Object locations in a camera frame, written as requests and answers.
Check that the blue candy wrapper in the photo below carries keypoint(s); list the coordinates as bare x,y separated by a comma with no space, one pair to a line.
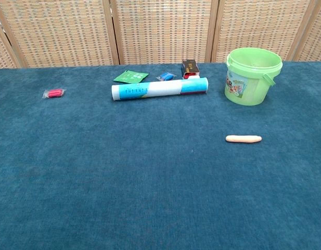
165,76

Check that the tan sausage stick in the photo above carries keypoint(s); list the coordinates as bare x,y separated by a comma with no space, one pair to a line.
243,139

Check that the teal tablecloth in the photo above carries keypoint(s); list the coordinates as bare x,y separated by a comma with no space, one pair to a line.
123,169

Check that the woven folding screen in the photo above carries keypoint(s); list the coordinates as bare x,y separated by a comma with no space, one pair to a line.
162,31

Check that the green plastic bucket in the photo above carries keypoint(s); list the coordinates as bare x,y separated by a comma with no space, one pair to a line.
251,88

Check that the black and red carton box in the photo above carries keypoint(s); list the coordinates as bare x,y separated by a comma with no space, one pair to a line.
190,67

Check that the green sachet packet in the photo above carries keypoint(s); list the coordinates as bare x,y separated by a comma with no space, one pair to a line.
130,76

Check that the white and blue paper roll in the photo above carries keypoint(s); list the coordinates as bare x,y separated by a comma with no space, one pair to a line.
160,88

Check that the red candy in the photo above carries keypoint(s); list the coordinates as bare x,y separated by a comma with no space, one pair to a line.
54,93

